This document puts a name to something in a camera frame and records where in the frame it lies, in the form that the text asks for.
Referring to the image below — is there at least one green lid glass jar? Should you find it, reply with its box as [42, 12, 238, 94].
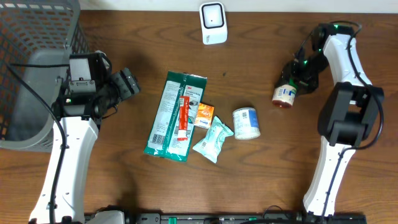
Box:
[272, 84, 297, 108]

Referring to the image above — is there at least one red sachet packet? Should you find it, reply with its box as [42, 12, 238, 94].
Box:
[177, 96, 189, 141]

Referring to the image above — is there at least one green white pouch packet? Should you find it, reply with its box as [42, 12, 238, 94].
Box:
[144, 71, 207, 162]

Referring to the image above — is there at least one white blue label container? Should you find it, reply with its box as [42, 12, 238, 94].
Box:
[233, 107, 261, 140]

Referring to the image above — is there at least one orange snack box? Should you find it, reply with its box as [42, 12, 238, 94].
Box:
[194, 103, 215, 129]

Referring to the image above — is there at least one mint green wipes pack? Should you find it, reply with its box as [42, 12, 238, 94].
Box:
[193, 116, 234, 164]

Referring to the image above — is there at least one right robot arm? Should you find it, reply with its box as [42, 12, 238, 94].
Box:
[272, 21, 384, 223]

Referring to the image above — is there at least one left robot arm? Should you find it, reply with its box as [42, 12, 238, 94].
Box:
[29, 116, 99, 223]

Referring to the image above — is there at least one white barcode scanner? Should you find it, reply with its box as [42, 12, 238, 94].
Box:
[199, 1, 228, 45]

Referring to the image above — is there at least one grey plastic mesh basket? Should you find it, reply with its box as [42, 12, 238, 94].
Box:
[1, 0, 89, 152]

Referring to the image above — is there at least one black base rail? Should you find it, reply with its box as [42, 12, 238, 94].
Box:
[83, 212, 368, 224]

